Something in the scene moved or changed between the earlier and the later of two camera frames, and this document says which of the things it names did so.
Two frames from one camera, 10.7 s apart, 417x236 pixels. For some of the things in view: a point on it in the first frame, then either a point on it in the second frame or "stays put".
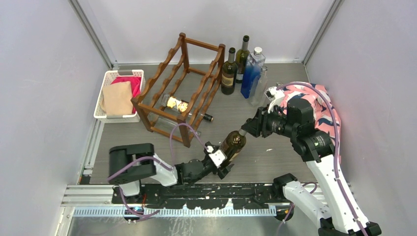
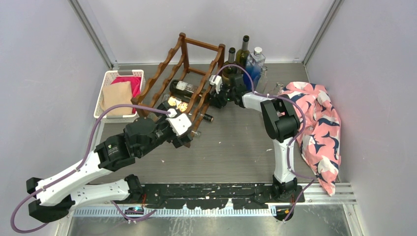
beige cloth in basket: [116, 99] stays put
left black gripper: [224, 171] -> [179, 140]
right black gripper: [254, 126] -> [216, 100]
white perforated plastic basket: [109, 76] stays put
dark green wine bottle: [229, 73] stays put
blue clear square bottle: [253, 69] stays put
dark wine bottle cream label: [232, 145] -> [184, 88]
